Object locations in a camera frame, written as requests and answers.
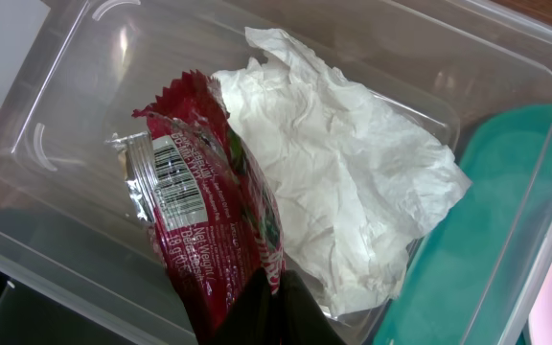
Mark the clear plastic bin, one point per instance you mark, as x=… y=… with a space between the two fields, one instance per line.
x=66 y=224

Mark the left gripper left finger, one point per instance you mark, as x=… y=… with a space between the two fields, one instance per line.
x=249 y=322

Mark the black plastic tray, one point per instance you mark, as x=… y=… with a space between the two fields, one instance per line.
x=28 y=317

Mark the white napkin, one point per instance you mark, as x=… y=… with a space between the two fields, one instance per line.
x=355 y=181

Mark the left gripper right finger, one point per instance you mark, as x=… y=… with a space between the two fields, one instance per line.
x=303 y=322

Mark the red snack wrapper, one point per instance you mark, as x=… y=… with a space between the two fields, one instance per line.
x=199 y=193

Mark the teal serving tray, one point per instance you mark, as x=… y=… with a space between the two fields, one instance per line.
x=475 y=277

